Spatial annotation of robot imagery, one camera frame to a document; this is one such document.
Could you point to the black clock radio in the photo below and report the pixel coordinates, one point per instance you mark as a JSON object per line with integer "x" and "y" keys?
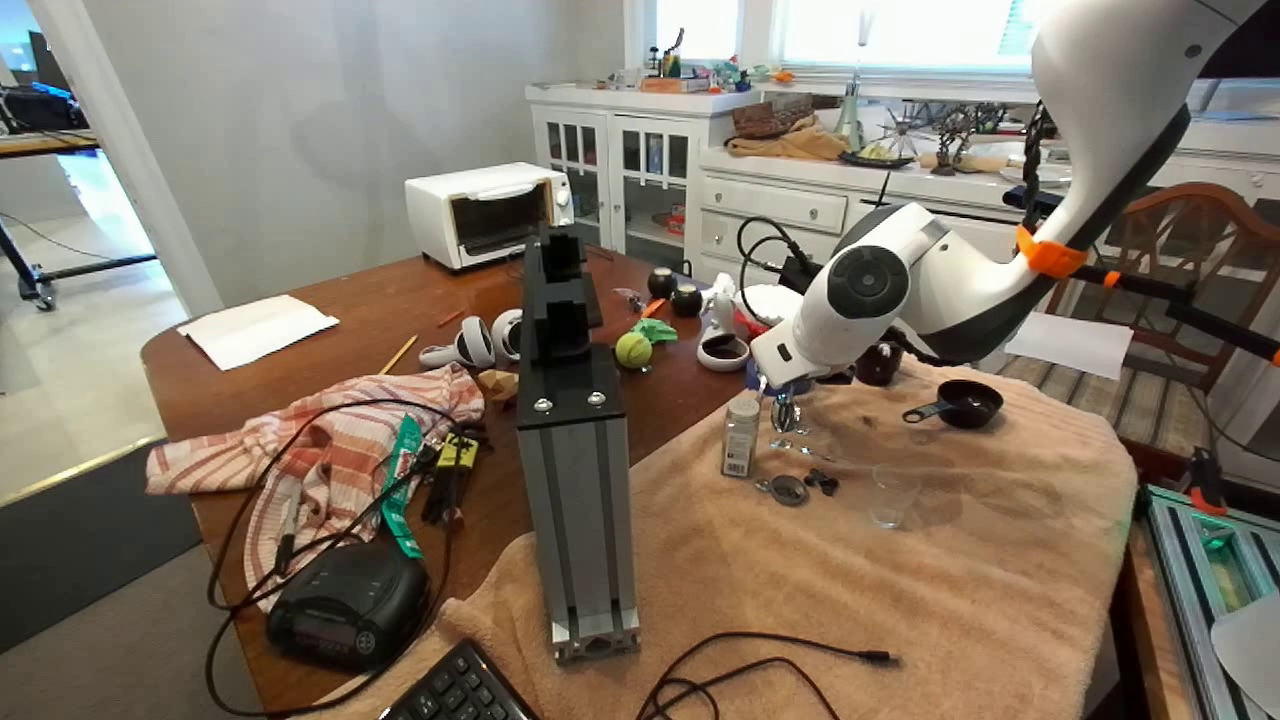
{"x": 352, "y": 610}

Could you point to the dark brown mug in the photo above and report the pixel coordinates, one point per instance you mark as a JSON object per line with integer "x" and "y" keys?
{"x": 876, "y": 367}

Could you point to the red bowl with filters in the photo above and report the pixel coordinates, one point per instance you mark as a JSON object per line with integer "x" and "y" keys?
{"x": 763, "y": 308}

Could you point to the white sideboard cabinet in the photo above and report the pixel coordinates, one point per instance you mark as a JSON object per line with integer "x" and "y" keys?
{"x": 657, "y": 175}

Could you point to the green tennis ball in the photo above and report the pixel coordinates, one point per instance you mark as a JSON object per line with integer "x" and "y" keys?
{"x": 632, "y": 350}

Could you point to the black round object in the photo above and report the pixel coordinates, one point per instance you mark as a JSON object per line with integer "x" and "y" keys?
{"x": 660, "y": 282}
{"x": 687, "y": 299}

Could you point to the small white bottle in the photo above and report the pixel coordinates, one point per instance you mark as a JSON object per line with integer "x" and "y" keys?
{"x": 737, "y": 445}

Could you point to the black keyboard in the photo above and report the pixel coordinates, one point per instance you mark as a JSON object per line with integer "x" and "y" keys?
{"x": 461, "y": 685}

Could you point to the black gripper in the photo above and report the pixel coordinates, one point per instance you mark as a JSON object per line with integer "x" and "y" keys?
{"x": 791, "y": 401}

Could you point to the wooden chair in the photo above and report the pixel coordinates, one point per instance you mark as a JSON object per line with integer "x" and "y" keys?
{"x": 1190, "y": 273}

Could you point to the clear glass cup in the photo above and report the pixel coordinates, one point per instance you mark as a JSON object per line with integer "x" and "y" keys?
{"x": 891, "y": 503}

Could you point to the green robot base frame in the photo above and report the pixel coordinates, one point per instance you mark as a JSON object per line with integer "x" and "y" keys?
{"x": 1222, "y": 578}

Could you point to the white paper sheet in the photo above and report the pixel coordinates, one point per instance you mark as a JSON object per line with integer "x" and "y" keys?
{"x": 259, "y": 328}

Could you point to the green handled tool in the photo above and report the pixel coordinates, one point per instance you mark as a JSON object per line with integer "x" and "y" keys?
{"x": 399, "y": 485}

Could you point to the aluminium camera post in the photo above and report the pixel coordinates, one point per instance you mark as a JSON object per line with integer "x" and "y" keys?
{"x": 573, "y": 458}

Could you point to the striped cloth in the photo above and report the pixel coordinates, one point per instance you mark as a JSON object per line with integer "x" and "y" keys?
{"x": 319, "y": 452}

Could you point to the tan towel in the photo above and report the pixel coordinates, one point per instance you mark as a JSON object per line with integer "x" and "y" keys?
{"x": 986, "y": 605}

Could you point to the black measuring cup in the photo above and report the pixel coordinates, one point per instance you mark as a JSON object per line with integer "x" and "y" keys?
{"x": 958, "y": 404}

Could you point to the white toaster oven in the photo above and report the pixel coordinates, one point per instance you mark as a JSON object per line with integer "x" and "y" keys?
{"x": 484, "y": 214}

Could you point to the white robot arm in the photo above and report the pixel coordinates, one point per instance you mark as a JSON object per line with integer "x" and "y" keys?
{"x": 1112, "y": 82}

